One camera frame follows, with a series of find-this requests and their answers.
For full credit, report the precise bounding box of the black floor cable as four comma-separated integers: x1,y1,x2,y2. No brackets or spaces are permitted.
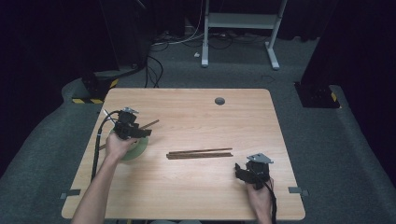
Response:
144,55,164,89

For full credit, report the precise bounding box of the black stand base striped tape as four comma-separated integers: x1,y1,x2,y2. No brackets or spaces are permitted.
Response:
72,70,120,105
293,81,342,110

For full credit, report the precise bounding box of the white metal stand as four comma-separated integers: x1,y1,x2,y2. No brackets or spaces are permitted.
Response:
200,0,288,71

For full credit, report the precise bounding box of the grey tape strip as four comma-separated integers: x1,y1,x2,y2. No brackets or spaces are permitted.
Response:
60,189,82,200
288,186,310,197

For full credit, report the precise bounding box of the person's left hand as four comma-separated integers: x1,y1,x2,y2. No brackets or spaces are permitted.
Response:
105,133,138,162

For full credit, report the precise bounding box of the green plate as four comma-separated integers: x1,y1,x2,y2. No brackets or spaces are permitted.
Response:
120,136,149,161

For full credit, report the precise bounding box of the white floor cable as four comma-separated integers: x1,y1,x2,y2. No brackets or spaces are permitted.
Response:
152,0,206,46

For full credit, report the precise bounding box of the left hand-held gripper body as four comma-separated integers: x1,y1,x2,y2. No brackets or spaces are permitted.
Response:
113,106,139,140

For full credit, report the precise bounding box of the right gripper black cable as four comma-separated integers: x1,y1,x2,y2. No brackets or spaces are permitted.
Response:
263,183,278,224

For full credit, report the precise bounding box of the person's right hand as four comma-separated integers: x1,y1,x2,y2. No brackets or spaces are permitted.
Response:
246,178,276,217

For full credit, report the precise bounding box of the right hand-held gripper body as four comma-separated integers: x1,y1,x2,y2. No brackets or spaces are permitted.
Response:
247,152,275,190

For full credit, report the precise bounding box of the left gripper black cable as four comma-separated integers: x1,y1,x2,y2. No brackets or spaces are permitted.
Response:
90,109,122,183

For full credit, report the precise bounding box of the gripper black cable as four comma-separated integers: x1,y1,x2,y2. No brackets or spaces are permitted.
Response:
263,183,278,224
90,109,122,183

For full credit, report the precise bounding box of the bundle of black floor cables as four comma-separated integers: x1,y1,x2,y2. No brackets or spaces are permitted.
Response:
183,31,269,50

